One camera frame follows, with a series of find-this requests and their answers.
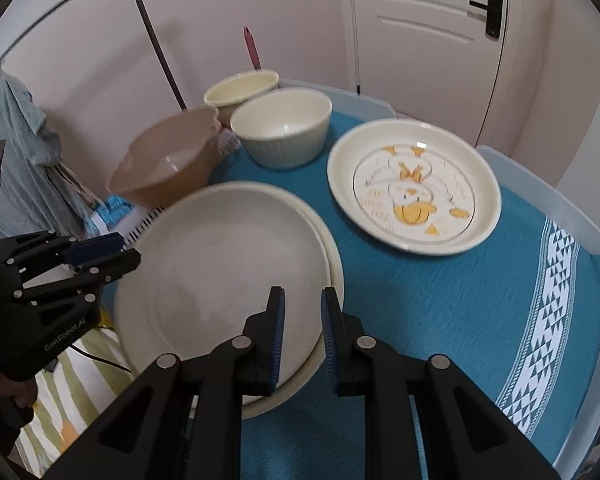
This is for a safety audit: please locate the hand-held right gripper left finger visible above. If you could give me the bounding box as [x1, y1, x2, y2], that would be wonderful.
[17, 286, 287, 480]

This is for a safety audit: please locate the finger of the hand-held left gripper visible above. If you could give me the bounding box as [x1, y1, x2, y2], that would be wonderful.
[12, 249, 142, 308]
[0, 230, 127, 267]

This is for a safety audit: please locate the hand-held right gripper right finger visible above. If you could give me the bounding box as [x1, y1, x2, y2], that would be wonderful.
[321, 287, 576, 480]

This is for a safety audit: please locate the tan bowl with handle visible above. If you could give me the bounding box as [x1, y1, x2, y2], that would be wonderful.
[106, 106, 220, 209]

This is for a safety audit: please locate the cream plate with yellow print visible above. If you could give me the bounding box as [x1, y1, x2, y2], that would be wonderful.
[327, 119, 502, 257]

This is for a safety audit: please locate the ribbed cream bowl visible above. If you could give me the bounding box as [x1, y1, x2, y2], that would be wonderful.
[230, 88, 333, 169]

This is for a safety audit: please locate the smooth cream bowl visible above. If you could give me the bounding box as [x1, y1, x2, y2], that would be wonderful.
[203, 70, 280, 128]

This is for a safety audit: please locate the person's left hand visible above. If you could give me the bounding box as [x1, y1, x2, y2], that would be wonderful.
[0, 369, 39, 428]

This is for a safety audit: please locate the blue patterned cloth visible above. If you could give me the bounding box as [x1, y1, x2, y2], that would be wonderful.
[87, 195, 146, 241]

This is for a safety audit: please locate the yellow striped cloth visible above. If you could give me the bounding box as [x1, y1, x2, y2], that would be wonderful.
[10, 310, 137, 467]

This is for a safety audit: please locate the blue tablecloth with white pattern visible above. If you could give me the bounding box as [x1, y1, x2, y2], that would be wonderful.
[100, 79, 600, 480]

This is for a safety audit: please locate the grey garment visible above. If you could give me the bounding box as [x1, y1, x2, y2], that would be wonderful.
[0, 60, 106, 241]

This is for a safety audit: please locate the dark clothes rack pole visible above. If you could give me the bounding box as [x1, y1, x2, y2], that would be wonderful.
[125, 0, 187, 111]

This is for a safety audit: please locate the white door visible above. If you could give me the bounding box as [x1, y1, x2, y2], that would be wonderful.
[344, 0, 512, 111]

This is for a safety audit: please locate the black cable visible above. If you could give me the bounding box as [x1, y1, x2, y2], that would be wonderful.
[74, 346, 134, 375]

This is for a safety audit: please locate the pink handle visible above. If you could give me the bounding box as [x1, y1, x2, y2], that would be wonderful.
[243, 26, 259, 71]

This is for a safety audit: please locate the black door lock handle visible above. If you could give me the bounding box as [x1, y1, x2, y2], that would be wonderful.
[469, 0, 504, 39]

